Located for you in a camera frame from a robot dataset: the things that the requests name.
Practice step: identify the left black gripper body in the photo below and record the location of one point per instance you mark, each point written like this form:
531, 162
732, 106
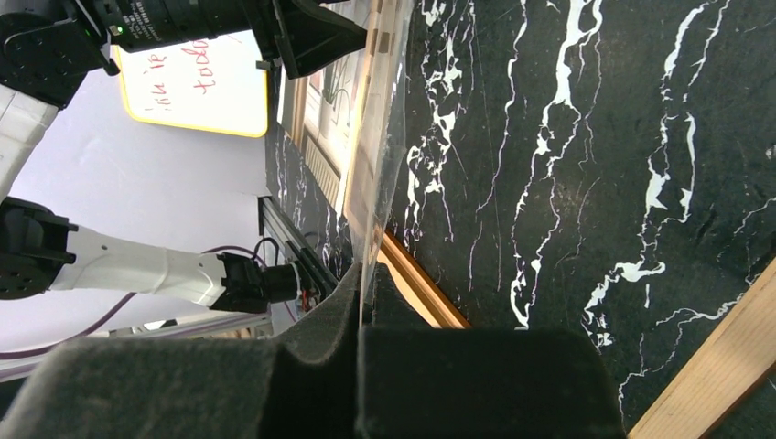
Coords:
303, 35

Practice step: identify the brown cardboard backing board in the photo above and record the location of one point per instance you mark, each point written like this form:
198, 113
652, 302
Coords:
291, 110

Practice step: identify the wooden picture frame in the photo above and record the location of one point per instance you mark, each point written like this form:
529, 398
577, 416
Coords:
605, 167

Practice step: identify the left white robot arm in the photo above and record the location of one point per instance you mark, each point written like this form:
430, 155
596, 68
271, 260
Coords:
47, 50

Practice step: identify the plant photo print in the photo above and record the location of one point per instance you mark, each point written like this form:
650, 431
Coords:
330, 104

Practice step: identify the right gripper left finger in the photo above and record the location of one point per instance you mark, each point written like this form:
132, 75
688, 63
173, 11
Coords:
298, 384

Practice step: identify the whiteboard with red writing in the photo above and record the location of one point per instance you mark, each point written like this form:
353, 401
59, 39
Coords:
210, 85

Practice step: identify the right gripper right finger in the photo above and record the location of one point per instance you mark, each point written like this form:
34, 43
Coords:
417, 381

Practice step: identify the transparent plastic sheet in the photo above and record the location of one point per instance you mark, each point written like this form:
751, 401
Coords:
378, 139

